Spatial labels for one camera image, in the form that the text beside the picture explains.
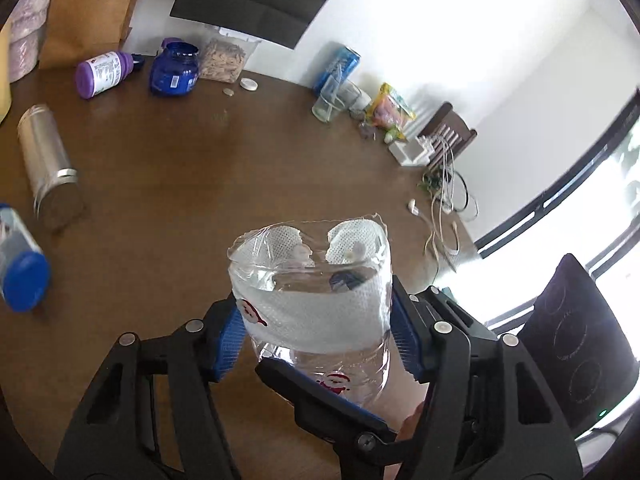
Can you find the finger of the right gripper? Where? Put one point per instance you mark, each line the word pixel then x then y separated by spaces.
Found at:
pixel 322 412

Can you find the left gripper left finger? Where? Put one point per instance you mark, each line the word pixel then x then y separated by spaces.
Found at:
pixel 148 413

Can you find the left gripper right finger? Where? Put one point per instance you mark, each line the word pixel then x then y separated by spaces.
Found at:
pixel 488 411

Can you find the clear plastic cup with santas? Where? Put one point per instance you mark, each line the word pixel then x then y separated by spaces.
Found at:
pixel 318 295

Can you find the person's right hand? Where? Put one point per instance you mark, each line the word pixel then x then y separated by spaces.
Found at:
pixel 408 427

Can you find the blue lid plastic jar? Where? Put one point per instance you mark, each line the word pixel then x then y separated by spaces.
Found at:
pixel 25 270

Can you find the white earbud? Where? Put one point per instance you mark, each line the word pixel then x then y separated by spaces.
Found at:
pixel 413 208

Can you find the wooden chair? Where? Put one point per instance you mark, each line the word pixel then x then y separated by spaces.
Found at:
pixel 448 133

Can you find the white charger hub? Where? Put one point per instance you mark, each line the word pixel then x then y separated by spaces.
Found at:
pixel 416 152

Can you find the silver metal tin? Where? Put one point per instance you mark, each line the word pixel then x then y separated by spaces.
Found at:
pixel 52 177

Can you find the colourful snack bag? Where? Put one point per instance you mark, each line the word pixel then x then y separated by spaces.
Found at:
pixel 388 110

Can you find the small white jar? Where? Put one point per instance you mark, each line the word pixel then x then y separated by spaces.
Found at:
pixel 357 99

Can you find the clear drinking glass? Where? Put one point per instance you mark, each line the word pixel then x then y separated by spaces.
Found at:
pixel 329 103

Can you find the blue drink can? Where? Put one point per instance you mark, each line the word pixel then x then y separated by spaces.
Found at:
pixel 340 66

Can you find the white bottle cap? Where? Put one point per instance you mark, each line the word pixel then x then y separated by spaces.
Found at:
pixel 248 84

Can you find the purple supplement bottle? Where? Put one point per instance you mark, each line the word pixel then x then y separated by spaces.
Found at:
pixel 105 71

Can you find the dark blue glass jar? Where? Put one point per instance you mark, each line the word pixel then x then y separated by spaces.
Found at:
pixel 175 69

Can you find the yellow thermos jug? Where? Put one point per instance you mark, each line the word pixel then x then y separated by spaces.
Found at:
pixel 5 90

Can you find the pink patterned vase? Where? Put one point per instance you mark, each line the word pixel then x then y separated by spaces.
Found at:
pixel 28 21

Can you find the brown paper bag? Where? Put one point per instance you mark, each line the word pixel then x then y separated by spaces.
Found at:
pixel 81 29

